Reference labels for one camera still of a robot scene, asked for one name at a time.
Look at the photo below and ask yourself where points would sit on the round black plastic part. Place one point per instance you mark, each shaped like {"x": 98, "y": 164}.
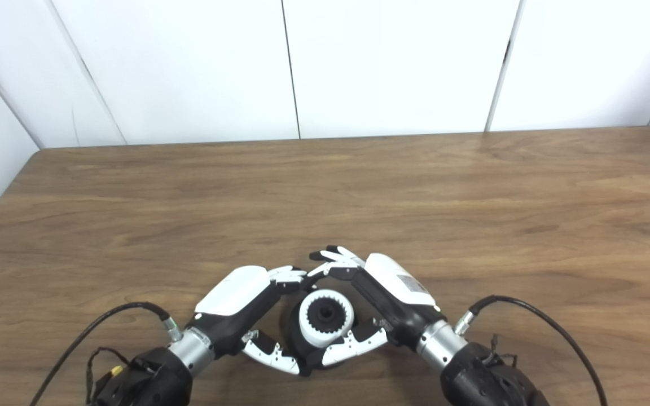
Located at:
{"x": 325, "y": 314}

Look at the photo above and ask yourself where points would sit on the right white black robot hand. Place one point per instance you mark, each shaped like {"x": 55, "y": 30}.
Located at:
{"x": 398, "y": 290}

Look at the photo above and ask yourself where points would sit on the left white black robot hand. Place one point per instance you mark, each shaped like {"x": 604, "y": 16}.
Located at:
{"x": 235, "y": 290}

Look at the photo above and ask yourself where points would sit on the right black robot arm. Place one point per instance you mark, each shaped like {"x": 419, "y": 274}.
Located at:
{"x": 483, "y": 378}

